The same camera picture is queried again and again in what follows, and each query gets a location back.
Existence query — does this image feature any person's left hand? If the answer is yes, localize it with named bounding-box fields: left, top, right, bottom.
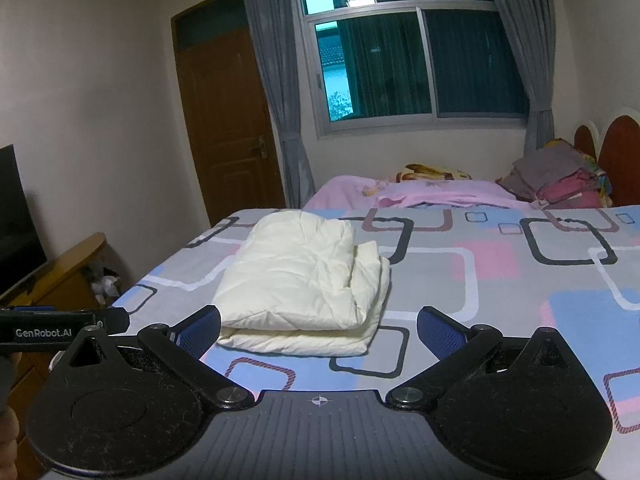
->
left=0, top=352, right=23, bottom=466

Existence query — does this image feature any yellow patterned pillow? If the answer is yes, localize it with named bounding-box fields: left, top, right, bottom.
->
left=390, top=162, right=473, bottom=184

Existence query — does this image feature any white crumpled clutter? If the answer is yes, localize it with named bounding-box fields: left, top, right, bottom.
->
left=89, top=262, right=123, bottom=306

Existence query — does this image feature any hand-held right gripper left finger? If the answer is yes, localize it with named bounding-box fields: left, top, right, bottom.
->
left=49, top=304, right=257, bottom=409

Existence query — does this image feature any brown wooden door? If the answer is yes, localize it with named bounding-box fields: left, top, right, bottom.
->
left=171, top=0, right=286, bottom=228

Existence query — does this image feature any white puffer jacket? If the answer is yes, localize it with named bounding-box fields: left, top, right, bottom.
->
left=212, top=210, right=392, bottom=358

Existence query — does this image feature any maroon folded cloth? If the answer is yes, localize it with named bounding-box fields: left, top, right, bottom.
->
left=537, top=170, right=613, bottom=208

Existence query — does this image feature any wooden television cabinet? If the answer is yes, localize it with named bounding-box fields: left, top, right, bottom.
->
left=0, top=232, right=108, bottom=461

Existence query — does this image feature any bed with patterned sheet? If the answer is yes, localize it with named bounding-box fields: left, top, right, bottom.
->
left=107, top=205, right=640, bottom=461

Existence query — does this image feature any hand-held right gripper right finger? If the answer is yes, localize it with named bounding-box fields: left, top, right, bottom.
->
left=385, top=305, right=586, bottom=409

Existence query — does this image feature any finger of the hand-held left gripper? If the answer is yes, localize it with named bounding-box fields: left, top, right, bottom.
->
left=94, top=306, right=131, bottom=335

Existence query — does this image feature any black television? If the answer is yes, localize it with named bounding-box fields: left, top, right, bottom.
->
left=0, top=144, right=49, bottom=297

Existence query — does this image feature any brown flower-shaped headboard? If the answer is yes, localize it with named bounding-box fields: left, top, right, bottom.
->
left=572, top=107, right=640, bottom=208

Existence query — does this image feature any grey folded cloth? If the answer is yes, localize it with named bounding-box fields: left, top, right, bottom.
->
left=500, top=145, right=596, bottom=198

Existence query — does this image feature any sliding glass window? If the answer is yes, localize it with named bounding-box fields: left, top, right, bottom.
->
left=290, top=0, right=533, bottom=138

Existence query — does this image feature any grey curtain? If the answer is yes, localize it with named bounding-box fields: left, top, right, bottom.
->
left=477, top=0, right=558, bottom=161
left=237, top=0, right=317, bottom=209

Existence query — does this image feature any pink blanket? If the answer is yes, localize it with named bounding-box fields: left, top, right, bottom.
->
left=304, top=175, right=546, bottom=211

